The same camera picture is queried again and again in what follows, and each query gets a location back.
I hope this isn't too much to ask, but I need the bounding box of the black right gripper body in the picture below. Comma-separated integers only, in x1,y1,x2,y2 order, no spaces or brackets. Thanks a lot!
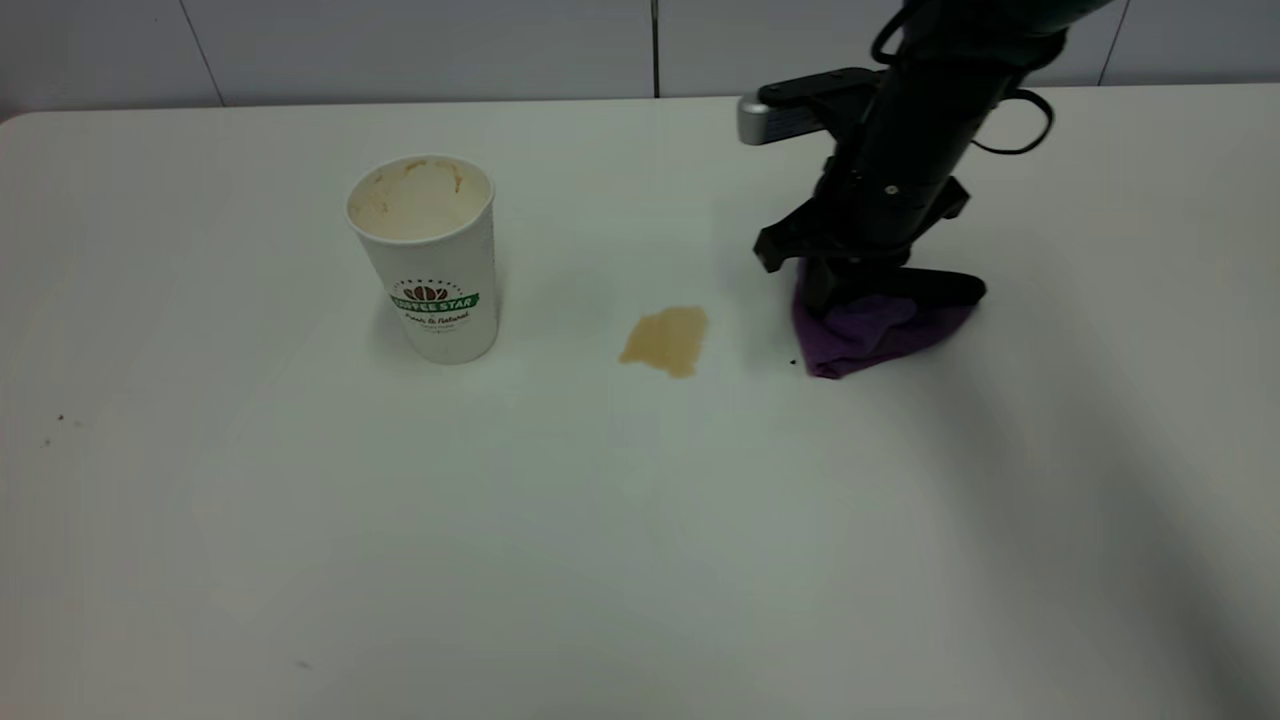
754,168,972,274

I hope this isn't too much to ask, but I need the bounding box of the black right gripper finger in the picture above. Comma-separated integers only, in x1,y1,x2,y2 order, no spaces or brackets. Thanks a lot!
803,260,837,315

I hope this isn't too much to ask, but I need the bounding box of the brown coffee spill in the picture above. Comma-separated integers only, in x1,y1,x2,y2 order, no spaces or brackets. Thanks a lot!
618,306,709,379

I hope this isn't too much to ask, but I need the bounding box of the white paper coffee cup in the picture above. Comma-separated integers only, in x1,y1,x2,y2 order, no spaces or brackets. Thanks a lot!
345,154,500,365

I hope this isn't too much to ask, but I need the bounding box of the black right camera cable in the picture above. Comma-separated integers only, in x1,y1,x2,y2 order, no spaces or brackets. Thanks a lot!
968,88,1056,157

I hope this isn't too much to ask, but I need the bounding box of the purple cloth with black trim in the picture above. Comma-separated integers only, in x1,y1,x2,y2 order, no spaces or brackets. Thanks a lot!
792,262,987,381

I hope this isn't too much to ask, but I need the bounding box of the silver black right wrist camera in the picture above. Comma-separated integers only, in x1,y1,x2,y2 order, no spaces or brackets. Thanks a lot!
738,68,886,147

